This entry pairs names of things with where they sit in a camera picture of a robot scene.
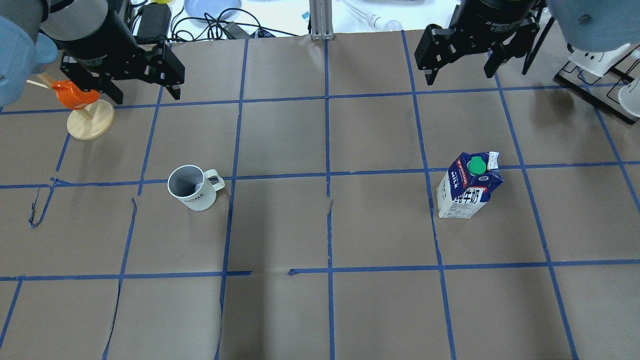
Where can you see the blue white milk carton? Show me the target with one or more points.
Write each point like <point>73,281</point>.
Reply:
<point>468,184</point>

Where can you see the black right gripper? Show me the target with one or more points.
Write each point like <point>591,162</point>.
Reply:
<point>501,17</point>

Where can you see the black power adapter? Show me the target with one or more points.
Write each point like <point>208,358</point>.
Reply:
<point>153,24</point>

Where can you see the light bulb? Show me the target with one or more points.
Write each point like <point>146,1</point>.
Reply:
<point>382,23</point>

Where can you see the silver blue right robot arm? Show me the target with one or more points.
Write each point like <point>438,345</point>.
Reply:
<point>592,25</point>

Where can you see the orange cup on stand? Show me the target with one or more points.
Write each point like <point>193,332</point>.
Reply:
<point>71,96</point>

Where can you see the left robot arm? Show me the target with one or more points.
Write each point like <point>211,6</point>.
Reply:
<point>24,49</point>

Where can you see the black wire cup rack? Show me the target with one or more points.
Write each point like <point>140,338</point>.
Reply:
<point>602,92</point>

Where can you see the white grey mug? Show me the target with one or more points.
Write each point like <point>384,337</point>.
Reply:
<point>194,187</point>

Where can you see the aluminium frame post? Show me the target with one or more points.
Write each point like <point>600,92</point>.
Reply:
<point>321,20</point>

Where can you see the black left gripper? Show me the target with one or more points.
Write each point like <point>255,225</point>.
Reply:
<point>89,39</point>

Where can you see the white cup on rack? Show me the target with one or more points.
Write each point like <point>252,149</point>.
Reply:
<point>629,98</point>
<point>598,63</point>

